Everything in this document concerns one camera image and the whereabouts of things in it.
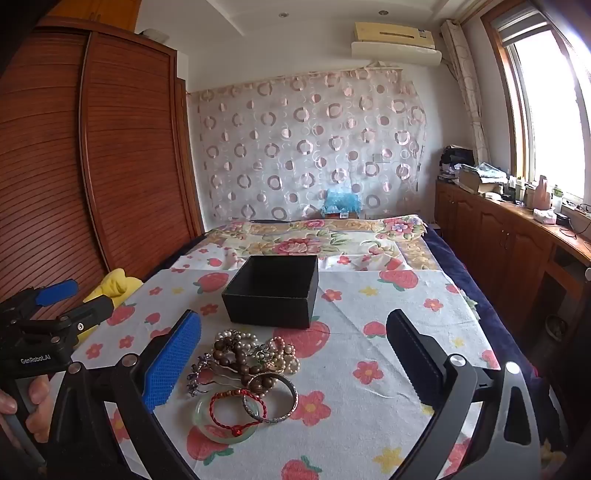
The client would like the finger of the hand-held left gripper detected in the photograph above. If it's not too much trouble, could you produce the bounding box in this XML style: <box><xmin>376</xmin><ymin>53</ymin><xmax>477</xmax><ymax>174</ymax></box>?
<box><xmin>28</xmin><ymin>296</ymin><xmax>115</xmax><ymax>344</ymax></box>
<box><xmin>9</xmin><ymin>279</ymin><xmax>80</xmax><ymax>319</ymax></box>

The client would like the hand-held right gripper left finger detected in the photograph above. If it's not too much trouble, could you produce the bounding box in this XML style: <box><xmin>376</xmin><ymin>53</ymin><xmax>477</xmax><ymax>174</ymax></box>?
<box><xmin>48</xmin><ymin>309</ymin><xmax>204</xmax><ymax>480</ymax></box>

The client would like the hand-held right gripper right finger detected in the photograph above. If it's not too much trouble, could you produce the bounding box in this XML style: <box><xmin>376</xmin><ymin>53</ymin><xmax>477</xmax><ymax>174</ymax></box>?
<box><xmin>385</xmin><ymin>309</ymin><xmax>541</xmax><ymax>480</ymax></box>

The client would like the white pearl necklace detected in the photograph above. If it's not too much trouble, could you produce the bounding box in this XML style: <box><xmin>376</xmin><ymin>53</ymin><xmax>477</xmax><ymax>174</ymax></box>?
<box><xmin>216</xmin><ymin>329</ymin><xmax>260</xmax><ymax>352</ymax></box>

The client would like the black cardboard box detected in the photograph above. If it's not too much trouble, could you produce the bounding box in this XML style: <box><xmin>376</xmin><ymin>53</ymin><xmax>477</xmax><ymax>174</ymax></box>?
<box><xmin>222</xmin><ymin>254</ymin><xmax>319</xmax><ymax>330</ymax></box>

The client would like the pink bead necklace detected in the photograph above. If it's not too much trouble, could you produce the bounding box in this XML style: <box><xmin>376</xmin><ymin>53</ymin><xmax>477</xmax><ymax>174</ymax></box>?
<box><xmin>267</xmin><ymin>336</ymin><xmax>302</xmax><ymax>376</ymax></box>

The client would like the person's left hand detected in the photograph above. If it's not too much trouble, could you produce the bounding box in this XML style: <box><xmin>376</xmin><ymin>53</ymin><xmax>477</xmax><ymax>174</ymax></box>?
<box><xmin>0</xmin><ymin>375</ymin><xmax>53</xmax><ymax>444</ymax></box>

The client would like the purple crystal brooch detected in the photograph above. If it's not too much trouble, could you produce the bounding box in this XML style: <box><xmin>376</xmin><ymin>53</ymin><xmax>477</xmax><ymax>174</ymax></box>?
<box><xmin>187</xmin><ymin>353</ymin><xmax>218</xmax><ymax>398</ymax></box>

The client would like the yellow plush toy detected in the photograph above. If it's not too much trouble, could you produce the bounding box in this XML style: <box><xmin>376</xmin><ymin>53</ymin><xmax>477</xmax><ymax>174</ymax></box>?
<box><xmin>76</xmin><ymin>268</ymin><xmax>144</xmax><ymax>343</ymax></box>

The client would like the green jade bangle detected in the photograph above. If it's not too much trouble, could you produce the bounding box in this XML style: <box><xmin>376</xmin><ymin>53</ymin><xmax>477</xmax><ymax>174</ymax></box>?
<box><xmin>194</xmin><ymin>394</ymin><xmax>259</xmax><ymax>445</ymax></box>

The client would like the strawberry print cloth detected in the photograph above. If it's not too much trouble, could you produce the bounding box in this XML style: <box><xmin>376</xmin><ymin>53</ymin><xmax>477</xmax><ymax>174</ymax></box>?
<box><xmin>51</xmin><ymin>251</ymin><xmax>505</xmax><ymax>480</ymax></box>

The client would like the silver bangle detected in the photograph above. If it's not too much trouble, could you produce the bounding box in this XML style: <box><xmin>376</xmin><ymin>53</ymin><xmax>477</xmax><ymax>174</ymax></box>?
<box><xmin>243</xmin><ymin>372</ymin><xmax>300</xmax><ymax>424</ymax></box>

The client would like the wooden slatted wardrobe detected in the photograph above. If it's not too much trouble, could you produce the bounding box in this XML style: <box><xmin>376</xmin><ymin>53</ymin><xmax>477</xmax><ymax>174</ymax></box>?
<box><xmin>0</xmin><ymin>16</ymin><xmax>205</xmax><ymax>324</ymax></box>

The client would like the wooden low cabinet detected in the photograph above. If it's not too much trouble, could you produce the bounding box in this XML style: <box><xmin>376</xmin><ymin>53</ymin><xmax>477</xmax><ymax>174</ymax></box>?
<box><xmin>434</xmin><ymin>178</ymin><xmax>591</xmax><ymax>370</ymax></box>

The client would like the metal bowl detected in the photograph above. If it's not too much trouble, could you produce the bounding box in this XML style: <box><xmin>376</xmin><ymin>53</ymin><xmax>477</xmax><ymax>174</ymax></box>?
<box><xmin>545</xmin><ymin>314</ymin><xmax>570</xmax><ymax>343</ymax></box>

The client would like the floral blanket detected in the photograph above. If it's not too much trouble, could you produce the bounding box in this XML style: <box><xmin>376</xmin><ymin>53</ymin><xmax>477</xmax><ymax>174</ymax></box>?
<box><xmin>203</xmin><ymin>215</ymin><xmax>440</xmax><ymax>274</ymax></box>

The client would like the blue plastic bag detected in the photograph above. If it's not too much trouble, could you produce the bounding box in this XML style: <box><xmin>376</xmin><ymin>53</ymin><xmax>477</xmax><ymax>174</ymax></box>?
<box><xmin>323</xmin><ymin>188</ymin><xmax>362</xmax><ymax>214</ymax></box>

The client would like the pile of dark clothes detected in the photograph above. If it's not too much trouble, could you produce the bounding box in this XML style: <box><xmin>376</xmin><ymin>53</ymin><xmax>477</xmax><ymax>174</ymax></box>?
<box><xmin>438</xmin><ymin>145</ymin><xmax>476</xmax><ymax>180</ymax></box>

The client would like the circle pattern sheer curtain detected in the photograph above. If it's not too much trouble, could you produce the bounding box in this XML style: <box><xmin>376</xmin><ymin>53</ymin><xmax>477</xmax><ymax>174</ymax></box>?
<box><xmin>187</xmin><ymin>66</ymin><xmax>428</xmax><ymax>222</ymax></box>

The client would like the beige window curtain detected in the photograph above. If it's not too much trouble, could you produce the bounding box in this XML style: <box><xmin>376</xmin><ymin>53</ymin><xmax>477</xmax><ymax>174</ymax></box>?
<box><xmin>440</xmin><ymin>18</ymin><xmax>490</xmax><ymax>163</ymax></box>

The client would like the wooden framed window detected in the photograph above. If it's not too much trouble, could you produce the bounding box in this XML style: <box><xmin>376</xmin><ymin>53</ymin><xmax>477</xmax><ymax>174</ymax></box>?
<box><xmin>480</xmin><ymin>0</ymin><xmax>591</xmax><ymax>210</ymax></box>

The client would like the dark wooden bead bracelet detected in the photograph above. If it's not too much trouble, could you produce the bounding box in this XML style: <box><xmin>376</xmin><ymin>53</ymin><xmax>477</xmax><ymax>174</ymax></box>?
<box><xmin>212</xmin><ymin>335</ymin><xmax>254</xmax><ymax>376</ymax></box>

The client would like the red string bracelet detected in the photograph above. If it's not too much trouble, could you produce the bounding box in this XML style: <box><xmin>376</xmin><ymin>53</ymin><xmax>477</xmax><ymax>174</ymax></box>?
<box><xmin>209</xmin><ymin>388</ymin><xmax>269</xmax><ymax>437</ymax></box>

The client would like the small brown bead bracelet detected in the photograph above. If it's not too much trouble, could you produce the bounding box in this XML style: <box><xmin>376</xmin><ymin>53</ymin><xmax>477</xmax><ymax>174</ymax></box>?
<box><xmin>247</xmin><ymin>373</ymin><xmax>280</xmax><ymax>400</ymax></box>

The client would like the wall air conditioner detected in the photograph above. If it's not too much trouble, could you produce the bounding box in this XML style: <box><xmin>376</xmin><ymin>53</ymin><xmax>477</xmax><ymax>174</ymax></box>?
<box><xmin>350</xmin><ymin>21</ymin><xmax>443</xmax><ymax>68</ymax></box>

